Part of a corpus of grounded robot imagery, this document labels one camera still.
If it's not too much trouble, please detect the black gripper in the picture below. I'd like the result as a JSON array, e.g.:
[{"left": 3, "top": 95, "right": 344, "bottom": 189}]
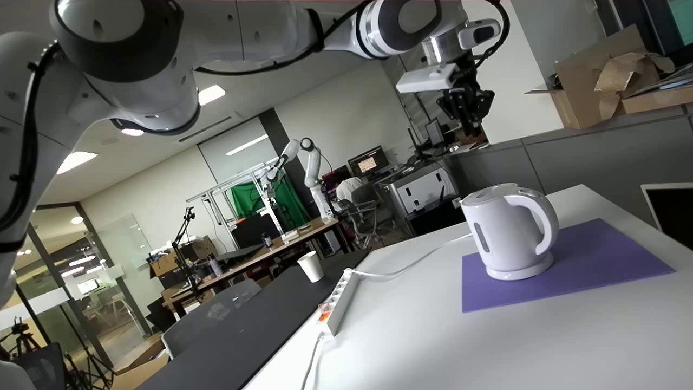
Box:
[{"left": 437, "top": 84, "right": 496, "bottom": 131}]

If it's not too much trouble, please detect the white electric kettle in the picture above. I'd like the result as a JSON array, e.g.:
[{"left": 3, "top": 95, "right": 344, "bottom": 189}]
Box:
[{"left": 459, "top": 182, "right": 558, "bottom": 281}]

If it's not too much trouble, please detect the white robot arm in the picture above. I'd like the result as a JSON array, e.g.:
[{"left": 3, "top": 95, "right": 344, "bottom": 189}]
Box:
[{"left": 0, "top": 0, "right": 510, "bottom": 294}]

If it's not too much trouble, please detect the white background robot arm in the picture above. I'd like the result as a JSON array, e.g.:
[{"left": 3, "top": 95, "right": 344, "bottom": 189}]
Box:
[{"left": 260, "top": 137, "right": 336, "bottom": 224}]

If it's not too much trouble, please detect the grey metal cabinet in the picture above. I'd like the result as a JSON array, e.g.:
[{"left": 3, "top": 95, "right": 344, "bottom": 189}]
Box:
[{"left": 388, "top": 164, "right": 457, "bottom": 220}]

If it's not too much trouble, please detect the seated person in white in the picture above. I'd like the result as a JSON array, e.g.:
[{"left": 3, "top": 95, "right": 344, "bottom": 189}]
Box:
[{"left": 336, "top": 178, "right": 364, "bottom": 209}]

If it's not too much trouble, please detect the cardboard box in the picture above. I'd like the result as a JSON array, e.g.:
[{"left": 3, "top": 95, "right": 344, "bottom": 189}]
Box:
[{"left": 535, "top": 27, "right": 693, "bottom": 131}]

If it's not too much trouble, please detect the purple mat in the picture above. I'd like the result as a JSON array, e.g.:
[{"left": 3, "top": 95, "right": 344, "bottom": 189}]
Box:
[{"left": 460, "top": 220, "right": 671, "bottom": 313}]

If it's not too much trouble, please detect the white paper cup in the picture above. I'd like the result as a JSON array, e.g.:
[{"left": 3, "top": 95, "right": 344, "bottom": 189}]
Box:
[{"left": 296, "top": 251, "right": 324, "bottom": 283}]

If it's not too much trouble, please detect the green cloth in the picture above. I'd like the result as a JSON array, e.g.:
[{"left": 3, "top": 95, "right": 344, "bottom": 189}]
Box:
[{"left": 227, "top": 171, "right": 304, "bottom": 221}]

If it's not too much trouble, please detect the white power strip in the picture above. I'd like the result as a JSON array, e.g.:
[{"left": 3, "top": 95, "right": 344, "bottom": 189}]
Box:
[{"left": 318, "top": 268, "right": 360, "bottom": 335}]

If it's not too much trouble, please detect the wooden desk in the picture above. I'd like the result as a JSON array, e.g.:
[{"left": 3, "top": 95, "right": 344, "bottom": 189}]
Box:
[{"left": 161, "top": 220, "right": 348, "bottom": 309}]

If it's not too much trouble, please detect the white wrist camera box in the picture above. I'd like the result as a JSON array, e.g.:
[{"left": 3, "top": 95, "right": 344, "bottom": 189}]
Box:
[{"left": 396, "top": 64, "right": 457, "bottom": 93}]

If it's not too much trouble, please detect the white power cable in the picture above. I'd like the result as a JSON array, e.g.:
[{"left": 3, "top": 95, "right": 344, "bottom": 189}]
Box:
[{"left": 299, "top": 235, "right": 474, "bottom": 390}]

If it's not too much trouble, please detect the black camera tripod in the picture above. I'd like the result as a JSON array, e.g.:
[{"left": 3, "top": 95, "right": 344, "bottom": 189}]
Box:
[{"left": 171, "top": 207, "right": 199, "bottom": 300}]

